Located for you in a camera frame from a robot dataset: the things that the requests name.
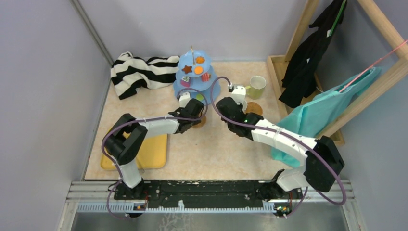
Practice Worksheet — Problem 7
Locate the green macaron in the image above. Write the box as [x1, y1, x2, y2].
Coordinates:
[196, 94, 204, 101]

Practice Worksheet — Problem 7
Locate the woven round coaster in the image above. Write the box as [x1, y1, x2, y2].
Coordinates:
[245, 102, 263, 116]
[193, 116, 206, 128]

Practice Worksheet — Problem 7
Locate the purple triangular cake slice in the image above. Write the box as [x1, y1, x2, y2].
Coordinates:
[180, 76, 191, 88]

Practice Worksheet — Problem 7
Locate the red striped cake slice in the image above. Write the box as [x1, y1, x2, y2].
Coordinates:
[201, 72, 211, 82]

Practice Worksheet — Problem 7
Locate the blue three-tier cake stand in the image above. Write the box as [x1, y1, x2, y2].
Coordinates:
[173, 48, 221, 103]

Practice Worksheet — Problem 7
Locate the green mug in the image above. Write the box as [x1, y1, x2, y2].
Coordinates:
[245, 76, 267, 100]

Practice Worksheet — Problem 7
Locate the brown star cookie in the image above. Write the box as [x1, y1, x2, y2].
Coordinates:
[182, 65, 193, 74]

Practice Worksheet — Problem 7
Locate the orange flower cookie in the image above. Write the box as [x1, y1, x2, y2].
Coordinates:
[195, 56, 205, 64]

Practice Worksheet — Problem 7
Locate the yellow plastic tray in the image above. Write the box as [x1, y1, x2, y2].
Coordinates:
[100, 129, 168, 171]

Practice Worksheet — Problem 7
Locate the pink mug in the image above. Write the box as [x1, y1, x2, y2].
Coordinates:
[242, 101, 248, 113]

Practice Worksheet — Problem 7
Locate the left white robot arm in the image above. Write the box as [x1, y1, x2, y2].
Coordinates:
[101, 99, 206, 199]

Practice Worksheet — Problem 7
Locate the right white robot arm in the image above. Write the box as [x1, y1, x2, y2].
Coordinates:
[212, 97, 344, 198]

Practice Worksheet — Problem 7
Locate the black white striped cloth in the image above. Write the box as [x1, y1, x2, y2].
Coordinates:
[110, 51, 179, 100]

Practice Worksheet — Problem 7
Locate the black hanging garment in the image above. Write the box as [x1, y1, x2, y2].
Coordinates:
[279, 0, 347, 108]

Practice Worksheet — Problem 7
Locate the teal hanging shirt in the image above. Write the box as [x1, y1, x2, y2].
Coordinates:
[271, 66, 383, 169]

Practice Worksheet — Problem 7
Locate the wooden clothes rack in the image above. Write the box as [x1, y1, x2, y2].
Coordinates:
[266, 0, 408, 146]

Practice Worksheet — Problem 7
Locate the pink clothes hanger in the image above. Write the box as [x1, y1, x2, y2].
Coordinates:
[338, 40, 408, 93]

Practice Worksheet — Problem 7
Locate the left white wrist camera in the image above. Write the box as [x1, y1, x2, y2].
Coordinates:
[178, 92, 191, 108]

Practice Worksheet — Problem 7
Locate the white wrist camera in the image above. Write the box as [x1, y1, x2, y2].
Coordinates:
[228, 84, 246, 105]
[178, 92, 191, 108]

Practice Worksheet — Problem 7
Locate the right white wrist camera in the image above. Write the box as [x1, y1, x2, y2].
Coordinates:
[228, 84, 246, 105]

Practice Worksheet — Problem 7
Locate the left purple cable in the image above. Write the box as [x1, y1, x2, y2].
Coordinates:
[101, 88, 209, 220]

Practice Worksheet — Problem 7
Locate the purple cable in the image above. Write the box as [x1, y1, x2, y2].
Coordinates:
[209, 76, 347, 218]
[101, 88, 209, 220]

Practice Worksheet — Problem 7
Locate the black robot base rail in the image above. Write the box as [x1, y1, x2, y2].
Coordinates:
[108, 180, 303, 216]

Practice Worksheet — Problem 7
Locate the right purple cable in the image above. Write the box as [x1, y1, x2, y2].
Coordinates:
[209, 76, 347, 218]

